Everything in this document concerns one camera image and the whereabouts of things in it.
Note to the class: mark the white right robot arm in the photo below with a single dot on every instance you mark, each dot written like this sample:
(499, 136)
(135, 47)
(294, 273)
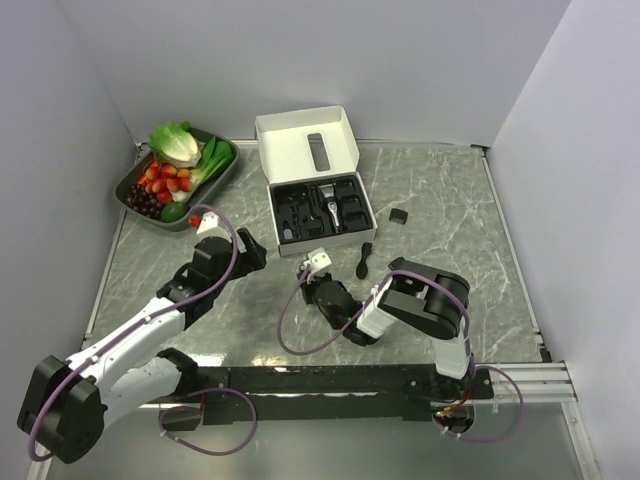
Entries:
(432, 301)

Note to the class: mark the black silver hair clipper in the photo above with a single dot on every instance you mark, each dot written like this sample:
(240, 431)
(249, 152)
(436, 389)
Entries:
(330, 202)

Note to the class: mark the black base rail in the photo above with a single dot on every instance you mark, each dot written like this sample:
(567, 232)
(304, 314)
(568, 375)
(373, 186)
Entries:
(408, 392)

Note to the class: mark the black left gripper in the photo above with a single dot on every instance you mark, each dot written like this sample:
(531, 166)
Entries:
(250, 260)

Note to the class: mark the green lettuce head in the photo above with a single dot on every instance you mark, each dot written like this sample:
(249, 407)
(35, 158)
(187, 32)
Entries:
(173, 143)

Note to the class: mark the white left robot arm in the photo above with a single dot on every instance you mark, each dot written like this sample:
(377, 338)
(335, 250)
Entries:
(69, 403)

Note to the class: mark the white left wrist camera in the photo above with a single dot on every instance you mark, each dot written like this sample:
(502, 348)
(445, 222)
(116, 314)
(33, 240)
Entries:
(206, 225)

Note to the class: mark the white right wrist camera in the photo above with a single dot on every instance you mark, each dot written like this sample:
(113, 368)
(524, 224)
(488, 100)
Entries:
(318, 262)

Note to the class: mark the green bok choy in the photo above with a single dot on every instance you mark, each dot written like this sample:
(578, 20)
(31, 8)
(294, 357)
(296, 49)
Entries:
(215, 157)

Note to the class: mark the dark grey food tray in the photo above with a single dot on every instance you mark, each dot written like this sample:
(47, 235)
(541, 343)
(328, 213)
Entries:
(203, 193)

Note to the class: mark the dark purple grapes bunch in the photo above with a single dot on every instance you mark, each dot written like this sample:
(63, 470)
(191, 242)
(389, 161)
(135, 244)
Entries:
(144, 203)

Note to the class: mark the white clipper kit box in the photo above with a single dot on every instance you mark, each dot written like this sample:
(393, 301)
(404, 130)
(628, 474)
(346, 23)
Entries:
(299, 151)

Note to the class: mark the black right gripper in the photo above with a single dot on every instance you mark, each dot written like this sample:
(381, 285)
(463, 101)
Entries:
(307, 283)

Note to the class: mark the green lime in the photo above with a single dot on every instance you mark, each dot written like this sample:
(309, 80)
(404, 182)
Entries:
(173, 212)

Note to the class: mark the red strawberries pile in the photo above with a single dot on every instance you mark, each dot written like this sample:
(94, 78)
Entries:
(167, 183)

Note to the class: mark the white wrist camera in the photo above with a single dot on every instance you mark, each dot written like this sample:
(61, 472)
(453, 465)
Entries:
(318, 262)
(206, 225)

